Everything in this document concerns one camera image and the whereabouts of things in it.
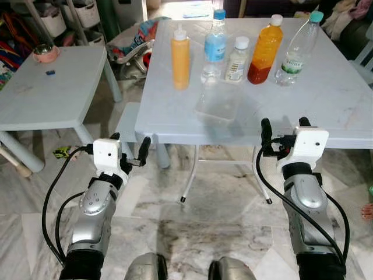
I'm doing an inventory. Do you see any small pale plastic table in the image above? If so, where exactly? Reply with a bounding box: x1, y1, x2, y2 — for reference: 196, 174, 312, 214
0, 45, 123, 173

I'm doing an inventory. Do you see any teal cap clear water bottle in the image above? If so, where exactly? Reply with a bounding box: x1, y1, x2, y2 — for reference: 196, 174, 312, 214
276, 10, 323, 87

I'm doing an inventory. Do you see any blue label water bottle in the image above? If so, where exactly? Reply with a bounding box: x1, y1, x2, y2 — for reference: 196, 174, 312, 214
201, 9, 228, 82

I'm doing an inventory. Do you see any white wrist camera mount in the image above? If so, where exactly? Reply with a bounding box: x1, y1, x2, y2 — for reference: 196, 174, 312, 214
281, 125, 329, 172
92, 138, 124, 176

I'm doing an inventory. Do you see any silver left robot leg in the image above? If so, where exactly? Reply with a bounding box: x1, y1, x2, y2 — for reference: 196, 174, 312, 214
124, 253, 168, 280

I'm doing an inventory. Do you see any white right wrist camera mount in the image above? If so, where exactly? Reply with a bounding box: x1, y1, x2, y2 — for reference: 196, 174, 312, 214
281, 125, 329, 172

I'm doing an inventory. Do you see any silver robot leg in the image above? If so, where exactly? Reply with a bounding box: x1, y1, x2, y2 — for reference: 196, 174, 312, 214
208, 257, 257, 280
124, 253, 168, 280

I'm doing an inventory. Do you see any orange juice bottle white cap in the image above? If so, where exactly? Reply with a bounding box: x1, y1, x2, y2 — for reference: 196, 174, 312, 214
248, 14, 284, 85

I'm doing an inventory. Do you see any colourful patterned cloth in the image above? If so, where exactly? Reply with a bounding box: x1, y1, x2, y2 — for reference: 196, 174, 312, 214
108, 17, 171, 65

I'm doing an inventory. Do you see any clear plastic container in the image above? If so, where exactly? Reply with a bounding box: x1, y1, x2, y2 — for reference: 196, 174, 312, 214
194, 79, 245, 123

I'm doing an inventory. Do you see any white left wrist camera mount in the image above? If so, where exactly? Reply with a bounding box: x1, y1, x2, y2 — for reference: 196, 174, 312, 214
92, 138, 124, 176

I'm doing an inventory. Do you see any metal rack with white baskets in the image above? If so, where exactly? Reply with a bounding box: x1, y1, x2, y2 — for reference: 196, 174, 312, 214
12, 0, 107, 47

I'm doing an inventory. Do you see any silver right robot leg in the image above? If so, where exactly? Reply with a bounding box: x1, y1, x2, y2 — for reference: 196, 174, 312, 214
208, 257, 257, 280

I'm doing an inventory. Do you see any pink bowl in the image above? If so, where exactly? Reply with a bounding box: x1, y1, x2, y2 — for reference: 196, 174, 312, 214
32, 44, 59, 64

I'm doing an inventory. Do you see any large pale plastic table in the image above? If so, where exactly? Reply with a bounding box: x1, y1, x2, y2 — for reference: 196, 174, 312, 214
135, 17, 373, 205

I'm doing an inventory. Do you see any small white cap bottle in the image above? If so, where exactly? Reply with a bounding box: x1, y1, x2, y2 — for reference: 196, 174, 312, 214
225, 36, 250, 84

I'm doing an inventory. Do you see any person's bare foot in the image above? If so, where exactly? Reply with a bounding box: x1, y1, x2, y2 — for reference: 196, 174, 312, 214
360, 203, 373, 221

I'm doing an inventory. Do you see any pale plastic chair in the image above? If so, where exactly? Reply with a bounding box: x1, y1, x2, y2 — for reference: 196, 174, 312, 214
351, 40, 373, 83

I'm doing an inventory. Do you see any pile of clothes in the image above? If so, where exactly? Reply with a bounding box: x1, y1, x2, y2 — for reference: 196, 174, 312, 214
322, 0, 373, 40

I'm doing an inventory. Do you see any orange squeeze sauce bottle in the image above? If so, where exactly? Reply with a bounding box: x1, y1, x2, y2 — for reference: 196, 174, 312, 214
171, 26, 191, 90

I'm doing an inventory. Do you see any green black floor item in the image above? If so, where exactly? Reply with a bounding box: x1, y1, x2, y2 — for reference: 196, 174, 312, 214
52, 146, 74, 160

